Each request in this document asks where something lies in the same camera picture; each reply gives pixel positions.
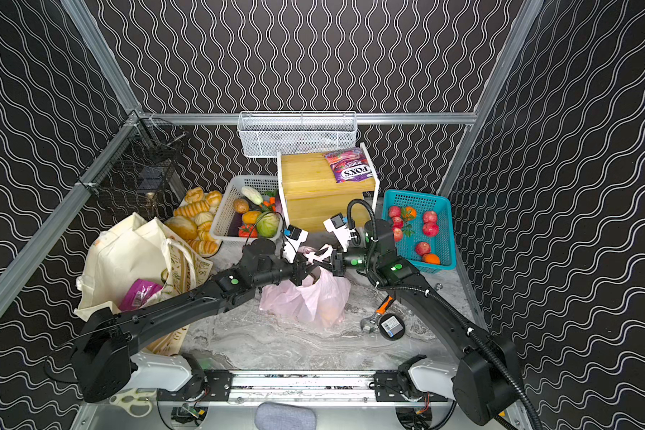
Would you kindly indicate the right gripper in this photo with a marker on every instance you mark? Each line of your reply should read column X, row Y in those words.
column 339, row 262

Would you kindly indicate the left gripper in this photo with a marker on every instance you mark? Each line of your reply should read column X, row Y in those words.
column 296, row 271

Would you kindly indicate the pink plastic grocery bag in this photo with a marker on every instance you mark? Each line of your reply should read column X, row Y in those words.
column 320, row 300

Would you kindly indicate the purple snack packet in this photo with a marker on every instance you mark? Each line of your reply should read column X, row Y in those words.
column 138, row 295

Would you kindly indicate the cream canvas tote bag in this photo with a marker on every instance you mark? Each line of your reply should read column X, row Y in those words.
column 133, row 250

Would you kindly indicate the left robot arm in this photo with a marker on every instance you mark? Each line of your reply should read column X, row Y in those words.
column 104, row 354

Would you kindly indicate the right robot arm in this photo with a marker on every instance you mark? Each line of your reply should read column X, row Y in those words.
column 487, row 376

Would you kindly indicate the orange box cutter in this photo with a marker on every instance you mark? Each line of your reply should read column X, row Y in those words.
column 370, row 324

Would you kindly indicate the green cabbage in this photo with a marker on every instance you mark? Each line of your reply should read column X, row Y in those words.
column 267, row 224

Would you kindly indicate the red tomato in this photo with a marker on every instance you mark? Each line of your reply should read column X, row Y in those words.
column 248, row 231

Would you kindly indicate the orange fruit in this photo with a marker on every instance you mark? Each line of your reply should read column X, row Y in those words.
column 431, row 259

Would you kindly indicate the yellow orange vegetable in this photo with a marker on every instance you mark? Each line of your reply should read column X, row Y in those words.
column 251, row 217

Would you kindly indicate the wooden two-tier shelf rack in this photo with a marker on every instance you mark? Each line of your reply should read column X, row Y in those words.
column 310, row 193

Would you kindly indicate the teal plastic fruit basket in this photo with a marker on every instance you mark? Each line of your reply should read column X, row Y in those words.
column 408, row 211

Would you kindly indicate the black round tape measure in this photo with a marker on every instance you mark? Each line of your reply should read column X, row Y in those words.
column 391, row 327

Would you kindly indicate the red apple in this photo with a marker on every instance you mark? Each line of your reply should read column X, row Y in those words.
column 430, row 229

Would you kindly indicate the brown potato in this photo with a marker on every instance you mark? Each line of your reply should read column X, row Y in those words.
column 241, row 205

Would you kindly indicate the purple Fox's candy bag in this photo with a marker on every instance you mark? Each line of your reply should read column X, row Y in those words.
column 349, row 165

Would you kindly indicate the white plastic vegetable basket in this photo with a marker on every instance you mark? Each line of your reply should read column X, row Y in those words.
column 227, row 222

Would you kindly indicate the large bread loaf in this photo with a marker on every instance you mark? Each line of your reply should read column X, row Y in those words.
column 184, row 227

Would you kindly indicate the long braided bread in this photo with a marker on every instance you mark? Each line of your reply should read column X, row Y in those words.
column 193, row 209

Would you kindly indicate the grey cloth pad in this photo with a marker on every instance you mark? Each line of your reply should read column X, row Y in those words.
column 277, row 416

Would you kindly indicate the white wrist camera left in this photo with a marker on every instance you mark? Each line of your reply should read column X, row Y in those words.
column 293, row 238

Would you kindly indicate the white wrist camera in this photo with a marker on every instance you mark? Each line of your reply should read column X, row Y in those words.
column 339, row 225
column 293, row 238

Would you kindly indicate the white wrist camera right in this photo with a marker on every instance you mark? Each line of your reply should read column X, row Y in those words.
column 339, row 225

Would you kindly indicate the metal base rail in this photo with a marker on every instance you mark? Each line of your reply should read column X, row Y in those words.
column 323, row 388

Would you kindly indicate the white wire wall basket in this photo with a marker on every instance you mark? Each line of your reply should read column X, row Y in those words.
column 265, row 134

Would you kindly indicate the black wire wall basket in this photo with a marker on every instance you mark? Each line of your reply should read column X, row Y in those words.
column 141, row 175

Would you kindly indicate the scissors with cream handles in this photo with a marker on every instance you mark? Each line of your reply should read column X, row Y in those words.
column 137, row 403

